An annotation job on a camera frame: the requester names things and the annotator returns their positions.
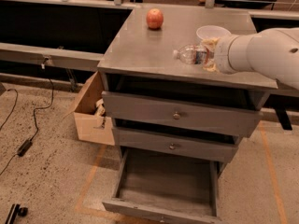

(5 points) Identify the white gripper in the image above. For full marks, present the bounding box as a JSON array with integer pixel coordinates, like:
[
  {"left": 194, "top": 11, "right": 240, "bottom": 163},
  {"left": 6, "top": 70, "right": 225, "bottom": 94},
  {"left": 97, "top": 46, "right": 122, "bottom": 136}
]
[{"left": 201, "top": 35, "right": 247, "bottom": 74}]

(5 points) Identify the clear plastic water bottle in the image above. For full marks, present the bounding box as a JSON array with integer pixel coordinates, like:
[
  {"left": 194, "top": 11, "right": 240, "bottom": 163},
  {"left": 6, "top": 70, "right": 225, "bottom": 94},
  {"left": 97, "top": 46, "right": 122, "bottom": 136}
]
[{"left": 173, "top": 45, "right": 214, "bottom": 65}]

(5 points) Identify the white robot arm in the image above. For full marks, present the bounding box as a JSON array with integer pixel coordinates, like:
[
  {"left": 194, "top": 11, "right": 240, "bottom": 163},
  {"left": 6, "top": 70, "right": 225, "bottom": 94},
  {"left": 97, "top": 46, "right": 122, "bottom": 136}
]
[{"left": 201, "top": 28, "right": 299, "bottom": 90}]

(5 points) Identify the grey wooden drawer cabinet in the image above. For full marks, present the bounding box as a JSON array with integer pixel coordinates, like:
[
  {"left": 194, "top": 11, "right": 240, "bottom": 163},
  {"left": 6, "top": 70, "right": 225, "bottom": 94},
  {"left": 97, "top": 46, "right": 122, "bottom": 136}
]
[{"left": 98, "top": 7, "right": 277, "bottom": 172}]

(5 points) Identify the grey top drawer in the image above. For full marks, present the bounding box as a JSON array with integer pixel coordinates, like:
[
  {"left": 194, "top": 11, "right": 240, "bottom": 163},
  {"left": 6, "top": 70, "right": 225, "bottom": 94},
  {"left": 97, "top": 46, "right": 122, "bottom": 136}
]
[{"left": 102, "top": 91, "right": 262, "bottom": 137}]

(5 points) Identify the grey middle drawer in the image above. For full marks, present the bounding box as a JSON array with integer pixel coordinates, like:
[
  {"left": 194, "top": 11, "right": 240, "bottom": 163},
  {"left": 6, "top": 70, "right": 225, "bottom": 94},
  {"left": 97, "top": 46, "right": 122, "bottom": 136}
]
[{"left": 112, "top": 127, "right": 238, "bottom": 162}]

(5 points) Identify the grey open bottom drawer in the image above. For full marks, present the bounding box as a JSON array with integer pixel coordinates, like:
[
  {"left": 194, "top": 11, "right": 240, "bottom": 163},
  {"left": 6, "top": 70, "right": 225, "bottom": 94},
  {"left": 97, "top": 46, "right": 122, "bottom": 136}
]
[{"left": 103, "top": 148, "right": 224, "bottom": 224}]

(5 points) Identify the white ceramic bowl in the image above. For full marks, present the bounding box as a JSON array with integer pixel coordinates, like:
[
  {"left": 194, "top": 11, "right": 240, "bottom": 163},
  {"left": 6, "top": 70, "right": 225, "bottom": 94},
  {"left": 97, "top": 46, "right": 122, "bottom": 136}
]
[{"left": 196, "top": 25, "right": 231, "bottom": 42}]

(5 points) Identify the red apple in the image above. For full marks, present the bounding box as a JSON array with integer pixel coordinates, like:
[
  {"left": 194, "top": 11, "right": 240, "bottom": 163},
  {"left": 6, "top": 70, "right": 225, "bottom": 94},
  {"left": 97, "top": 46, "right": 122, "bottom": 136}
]
[{"left": 146, "top": 8, "right": 164, "bottom": 29}]

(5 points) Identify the cardboard box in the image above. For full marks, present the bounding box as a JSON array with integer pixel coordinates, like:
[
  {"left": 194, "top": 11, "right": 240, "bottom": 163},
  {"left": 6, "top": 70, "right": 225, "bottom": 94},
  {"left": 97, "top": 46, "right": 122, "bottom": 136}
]
[{"left": 65, "top": 72, "right": 115, "bottom": 146}]

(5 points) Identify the black object on floor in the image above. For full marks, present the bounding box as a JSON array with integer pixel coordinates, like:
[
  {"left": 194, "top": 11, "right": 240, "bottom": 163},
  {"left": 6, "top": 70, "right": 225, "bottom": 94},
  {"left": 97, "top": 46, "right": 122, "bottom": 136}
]
[{"left": 5, "top": 203, "right": 28, "bottom": 224}]

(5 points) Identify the black power adapter cable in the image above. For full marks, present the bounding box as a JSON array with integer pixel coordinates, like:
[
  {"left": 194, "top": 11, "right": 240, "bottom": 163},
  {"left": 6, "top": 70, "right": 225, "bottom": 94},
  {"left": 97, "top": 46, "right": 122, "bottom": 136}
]
[{"left": 0, "top": 56, "right": 55, "bottom": 176}]

